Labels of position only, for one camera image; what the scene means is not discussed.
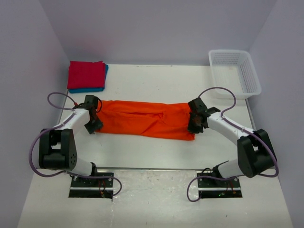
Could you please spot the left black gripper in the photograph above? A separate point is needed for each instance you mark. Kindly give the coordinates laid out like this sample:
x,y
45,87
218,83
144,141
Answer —
x,y
94,119

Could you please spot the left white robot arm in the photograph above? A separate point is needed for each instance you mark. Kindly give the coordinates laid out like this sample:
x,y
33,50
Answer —
x,y
57,147

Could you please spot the folded blue t shirt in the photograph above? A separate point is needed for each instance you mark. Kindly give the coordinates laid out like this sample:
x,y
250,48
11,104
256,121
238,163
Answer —
x,y
91,90

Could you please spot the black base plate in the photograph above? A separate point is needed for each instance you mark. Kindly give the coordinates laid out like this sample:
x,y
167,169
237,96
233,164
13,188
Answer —
x,y
212,183
98,181

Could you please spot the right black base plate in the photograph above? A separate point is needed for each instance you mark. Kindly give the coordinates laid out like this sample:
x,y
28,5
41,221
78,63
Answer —
x,y
212,183

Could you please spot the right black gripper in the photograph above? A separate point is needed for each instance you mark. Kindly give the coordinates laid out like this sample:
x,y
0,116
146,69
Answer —
x,y
194,121

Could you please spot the orange t shirt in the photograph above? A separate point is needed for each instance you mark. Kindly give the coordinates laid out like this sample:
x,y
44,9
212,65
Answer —
x,y
158,120

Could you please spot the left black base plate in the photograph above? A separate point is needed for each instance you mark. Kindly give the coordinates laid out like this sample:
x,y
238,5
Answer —
x,y
98,181

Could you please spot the white plastic basket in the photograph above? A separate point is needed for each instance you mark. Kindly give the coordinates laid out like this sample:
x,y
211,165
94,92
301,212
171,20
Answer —
x,y
233,71

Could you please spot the folded red t shirt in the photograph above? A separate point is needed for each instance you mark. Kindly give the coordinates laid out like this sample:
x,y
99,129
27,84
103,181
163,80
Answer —
x,y
83,74

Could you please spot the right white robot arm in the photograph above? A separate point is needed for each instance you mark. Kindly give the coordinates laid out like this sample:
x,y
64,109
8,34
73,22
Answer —
x,y
255,154

